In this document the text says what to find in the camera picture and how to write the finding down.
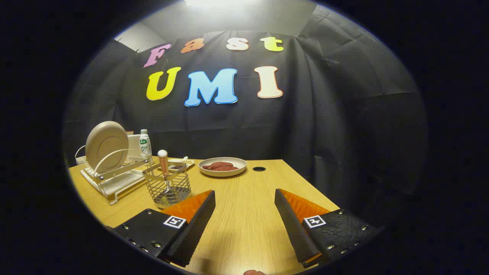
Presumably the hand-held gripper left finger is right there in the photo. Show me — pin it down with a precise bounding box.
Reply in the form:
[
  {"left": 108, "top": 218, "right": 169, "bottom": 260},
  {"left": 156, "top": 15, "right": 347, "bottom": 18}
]
[{"left": 111, "top": 190, "right": 216, "bottom": 268}]

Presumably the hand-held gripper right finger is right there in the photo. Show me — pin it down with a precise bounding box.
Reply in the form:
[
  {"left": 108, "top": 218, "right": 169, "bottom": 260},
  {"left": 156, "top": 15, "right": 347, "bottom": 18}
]
[{"left": 274, "top": 188, "right": 382, "bottom": 269}]

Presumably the metal wire basket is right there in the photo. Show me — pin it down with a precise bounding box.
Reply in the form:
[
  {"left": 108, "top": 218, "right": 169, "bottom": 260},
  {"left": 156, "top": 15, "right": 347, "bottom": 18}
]
[{"left": 142, "top": 162, "right": 191, "bottom": 209}]

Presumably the pink white handle spoon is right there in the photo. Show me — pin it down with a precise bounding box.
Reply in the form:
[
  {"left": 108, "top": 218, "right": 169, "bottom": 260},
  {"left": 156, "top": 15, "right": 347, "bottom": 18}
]
[{"left": 158, "top": 150, "right": 172, "bottom": 193}]

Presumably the white wire dish rack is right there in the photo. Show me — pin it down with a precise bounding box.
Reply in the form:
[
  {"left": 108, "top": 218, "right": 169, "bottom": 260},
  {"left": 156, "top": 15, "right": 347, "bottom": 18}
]
[{"left": 75, "top": 144, "right": 161, "bottom": 205}]

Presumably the beige round plate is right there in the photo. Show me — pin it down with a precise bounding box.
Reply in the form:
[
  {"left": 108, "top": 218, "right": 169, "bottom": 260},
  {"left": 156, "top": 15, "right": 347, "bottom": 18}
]
[{"left": 85, "top": 121, "right": 129, "bottom": 174}]

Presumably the beige plate with meat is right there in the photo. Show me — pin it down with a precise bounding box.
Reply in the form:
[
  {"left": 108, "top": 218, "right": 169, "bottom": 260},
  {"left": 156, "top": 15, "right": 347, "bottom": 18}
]
[{"left": 198, "top": 157, "right": 247, "bottom": 177}]

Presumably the white sectioned tray with beans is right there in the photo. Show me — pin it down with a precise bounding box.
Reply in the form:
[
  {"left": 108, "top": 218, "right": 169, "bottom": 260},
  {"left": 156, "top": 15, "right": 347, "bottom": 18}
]
[{"left": 167, "top": 156, "right": 195, "bottom": 171}]

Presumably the white green label bottle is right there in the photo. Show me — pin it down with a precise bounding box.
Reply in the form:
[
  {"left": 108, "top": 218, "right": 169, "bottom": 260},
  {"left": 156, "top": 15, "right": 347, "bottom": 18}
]
[{"left": 139, "top": 129, "right": 153, "bottom": 164}]

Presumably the white toaster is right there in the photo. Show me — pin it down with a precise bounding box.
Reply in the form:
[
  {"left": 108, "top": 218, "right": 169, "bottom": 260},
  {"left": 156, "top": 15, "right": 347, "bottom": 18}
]
[{"left": 127, "top": 134, "right": 142, "bottom": 157}]

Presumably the black backdrop cloth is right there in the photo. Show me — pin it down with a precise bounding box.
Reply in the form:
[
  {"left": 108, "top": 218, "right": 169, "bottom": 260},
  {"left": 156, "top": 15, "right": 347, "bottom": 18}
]
[{"left": 63, "top": 4, "right": 428, "bottom": 214}]

